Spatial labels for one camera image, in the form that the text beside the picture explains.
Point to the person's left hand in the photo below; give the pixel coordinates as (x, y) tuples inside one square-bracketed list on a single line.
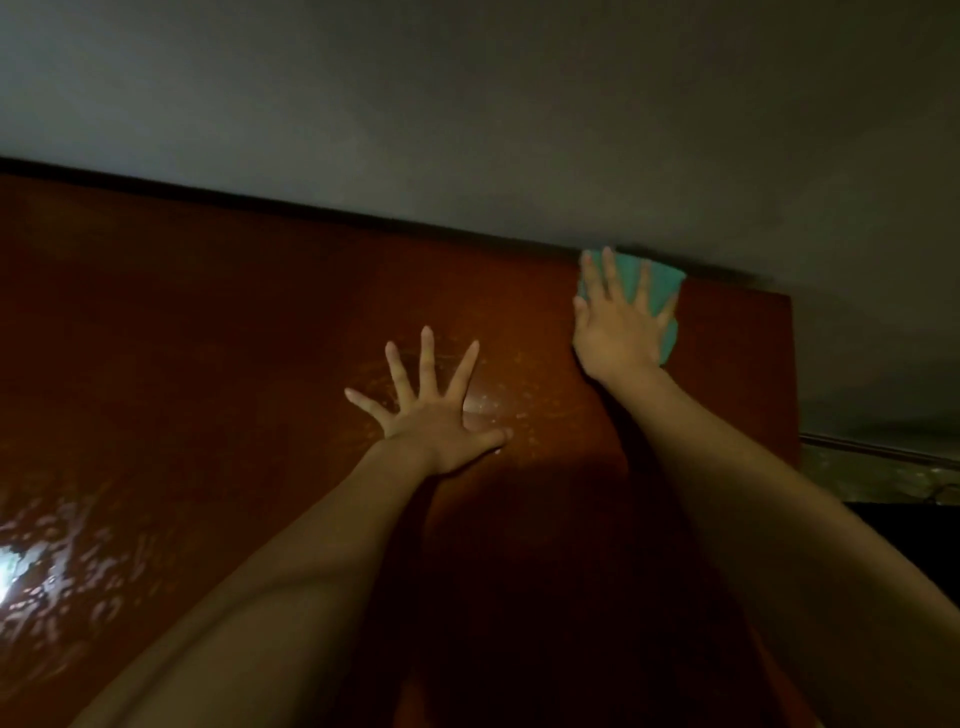
[(435, 428)]

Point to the person's right hand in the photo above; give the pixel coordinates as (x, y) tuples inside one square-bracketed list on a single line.
[(618, 338)]

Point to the teal cleaning cloth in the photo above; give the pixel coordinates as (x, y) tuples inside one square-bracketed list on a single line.
[(663, 285)]

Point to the person's left forearm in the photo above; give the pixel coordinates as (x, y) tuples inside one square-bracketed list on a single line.
[(255, 615)]

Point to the person's right forearm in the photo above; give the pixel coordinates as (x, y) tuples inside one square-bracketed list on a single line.
[(795, 555)]

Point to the reddish wooden desk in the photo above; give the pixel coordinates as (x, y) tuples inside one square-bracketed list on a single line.
[(180, 345)]

